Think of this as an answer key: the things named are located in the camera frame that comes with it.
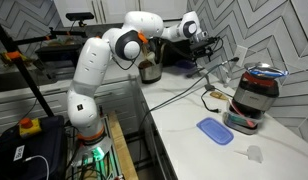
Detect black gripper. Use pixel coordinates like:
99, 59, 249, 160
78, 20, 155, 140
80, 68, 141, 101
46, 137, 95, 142
193, 46, 212, 62

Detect steel utensil holder pot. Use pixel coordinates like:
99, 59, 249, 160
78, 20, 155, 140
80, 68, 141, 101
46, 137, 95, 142
137, 59, 164, 84

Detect black microwave oven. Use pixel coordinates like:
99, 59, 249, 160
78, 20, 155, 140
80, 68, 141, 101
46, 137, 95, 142
163, 28, 197, 66

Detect wooden spoons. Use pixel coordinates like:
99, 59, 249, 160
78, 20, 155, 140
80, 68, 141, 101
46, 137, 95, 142
139, 59, 156, 69

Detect blue plastic lid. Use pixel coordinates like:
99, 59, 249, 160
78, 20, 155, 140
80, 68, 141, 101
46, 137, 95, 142
196, 117, 235, 146

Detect clear plastic food container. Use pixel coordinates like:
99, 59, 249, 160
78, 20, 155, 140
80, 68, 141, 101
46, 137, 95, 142
222, 101, 265, 136

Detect wooden plank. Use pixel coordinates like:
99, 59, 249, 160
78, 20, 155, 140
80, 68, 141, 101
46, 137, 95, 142
107, 111, 139, 180

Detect black tripod crossbar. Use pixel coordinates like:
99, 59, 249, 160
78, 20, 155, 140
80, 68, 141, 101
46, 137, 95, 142
13, 28, 88, 46

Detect black tripod pole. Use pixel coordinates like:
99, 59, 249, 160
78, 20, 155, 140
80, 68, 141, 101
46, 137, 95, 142
0, 14, 55, 118

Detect black equipment case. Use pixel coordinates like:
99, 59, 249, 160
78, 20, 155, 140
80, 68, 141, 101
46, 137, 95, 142
0, 114, 67, 180

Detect red emergency stop button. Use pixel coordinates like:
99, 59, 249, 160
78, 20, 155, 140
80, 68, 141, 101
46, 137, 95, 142
18, 117, 43, 138

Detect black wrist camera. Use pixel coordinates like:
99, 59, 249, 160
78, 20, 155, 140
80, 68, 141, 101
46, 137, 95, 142
189, 36, 219, 51

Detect white wall outlet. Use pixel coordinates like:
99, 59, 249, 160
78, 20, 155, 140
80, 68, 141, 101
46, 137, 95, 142
233, 44, 248, 68

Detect black cord with plug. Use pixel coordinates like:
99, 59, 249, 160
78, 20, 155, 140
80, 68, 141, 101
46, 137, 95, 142
200, 87, 235, 113

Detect long dark power cable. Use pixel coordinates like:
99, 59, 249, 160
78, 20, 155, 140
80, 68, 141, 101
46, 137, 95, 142
137, 56, 241, 158

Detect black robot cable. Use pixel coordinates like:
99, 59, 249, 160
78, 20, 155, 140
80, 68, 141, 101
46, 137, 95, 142
112, 49, 142, 71

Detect steel cabinet handle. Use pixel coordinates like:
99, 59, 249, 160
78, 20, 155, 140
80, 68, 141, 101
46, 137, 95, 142
91, 0, 98, 23
99, 0, 106, 23

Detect black stereo camera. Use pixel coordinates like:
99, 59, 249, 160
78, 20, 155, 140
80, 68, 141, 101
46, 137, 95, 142
65, 12, 95, 28

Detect white cable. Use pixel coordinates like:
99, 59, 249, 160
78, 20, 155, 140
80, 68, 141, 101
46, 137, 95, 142
23, 154, 51, 180

